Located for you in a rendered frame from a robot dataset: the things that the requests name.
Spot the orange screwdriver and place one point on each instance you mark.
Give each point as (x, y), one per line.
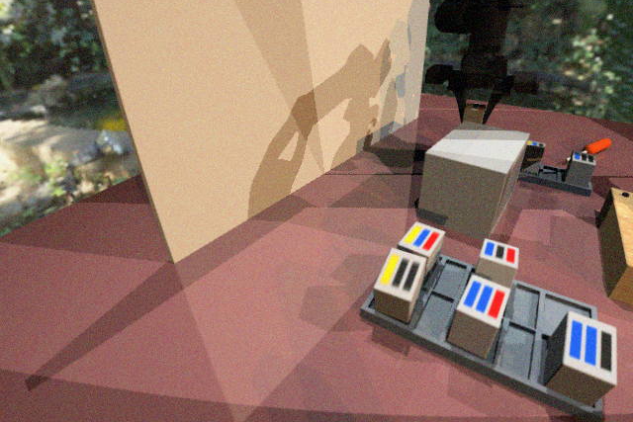
(595, 147)

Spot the tan flat panel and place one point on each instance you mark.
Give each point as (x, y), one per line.
(233, 105)

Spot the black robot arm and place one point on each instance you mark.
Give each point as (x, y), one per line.
(482, 19)

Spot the white block with yellow and black stripes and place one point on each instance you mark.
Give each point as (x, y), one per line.
(398, 285)

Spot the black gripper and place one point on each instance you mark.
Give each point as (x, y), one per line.
(522, 82)

